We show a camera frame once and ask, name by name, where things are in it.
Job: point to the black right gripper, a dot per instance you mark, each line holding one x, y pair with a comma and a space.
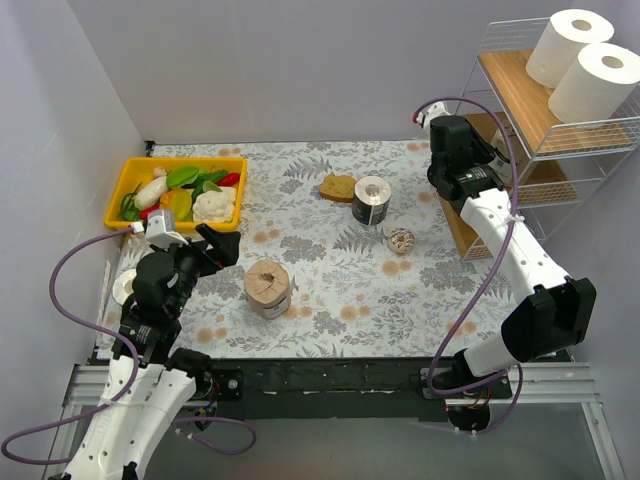
484, 151

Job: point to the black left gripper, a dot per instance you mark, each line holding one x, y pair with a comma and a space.
211, 251

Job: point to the black Face roll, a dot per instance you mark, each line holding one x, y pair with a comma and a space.
371, 200

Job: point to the large white paper towel roll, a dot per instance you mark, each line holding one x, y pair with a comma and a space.
565, 35

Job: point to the small white paper towel roll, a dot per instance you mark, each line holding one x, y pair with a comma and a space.
599, 80

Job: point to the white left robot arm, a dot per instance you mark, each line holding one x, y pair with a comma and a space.
149, 380

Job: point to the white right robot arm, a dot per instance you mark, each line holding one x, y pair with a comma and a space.
551, 312

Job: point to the white cauliflower toy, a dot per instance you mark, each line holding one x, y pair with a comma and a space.
215, 206

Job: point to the yellow orange pepper toy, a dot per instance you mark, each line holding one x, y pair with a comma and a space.
179, 201

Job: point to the red chili pepper toy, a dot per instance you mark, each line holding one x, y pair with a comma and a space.
229, 180

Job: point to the green leafy vegetable toy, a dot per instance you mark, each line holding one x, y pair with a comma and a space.
190, 176

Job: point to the white daikon radish toy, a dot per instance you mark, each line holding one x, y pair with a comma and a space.
151, 193

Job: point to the small white roll at edge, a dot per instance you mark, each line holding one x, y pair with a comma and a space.
123, 286

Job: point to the yellow plastic bin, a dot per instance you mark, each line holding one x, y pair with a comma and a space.
193, 190

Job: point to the slice of brown bread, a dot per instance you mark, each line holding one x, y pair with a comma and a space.
338, 188

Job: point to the floral tablecloth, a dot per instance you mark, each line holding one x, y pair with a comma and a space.
351, 296

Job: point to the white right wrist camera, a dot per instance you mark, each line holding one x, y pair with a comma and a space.
424, 117

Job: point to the white wire wooden shelf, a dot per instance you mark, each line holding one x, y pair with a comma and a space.
559, 165

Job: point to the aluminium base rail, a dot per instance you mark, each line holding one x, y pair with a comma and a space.
317, 388

